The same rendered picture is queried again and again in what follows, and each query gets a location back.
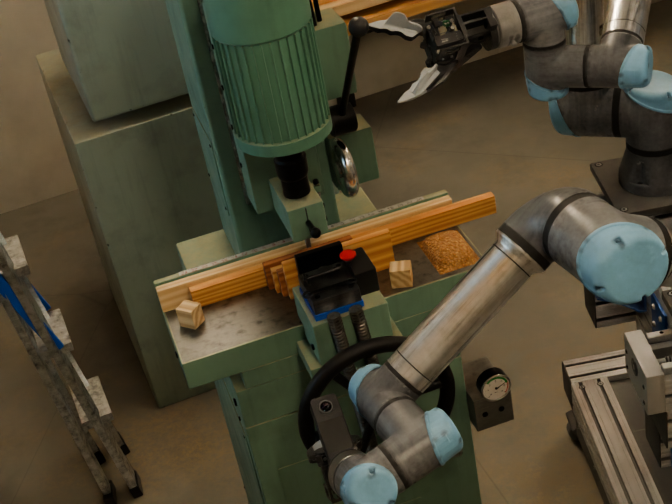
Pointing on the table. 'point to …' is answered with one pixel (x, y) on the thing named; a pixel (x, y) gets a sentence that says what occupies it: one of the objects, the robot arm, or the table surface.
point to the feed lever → (343, 119)
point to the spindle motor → (270, 74)
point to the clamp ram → (311, 260)
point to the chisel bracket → (298, 211)
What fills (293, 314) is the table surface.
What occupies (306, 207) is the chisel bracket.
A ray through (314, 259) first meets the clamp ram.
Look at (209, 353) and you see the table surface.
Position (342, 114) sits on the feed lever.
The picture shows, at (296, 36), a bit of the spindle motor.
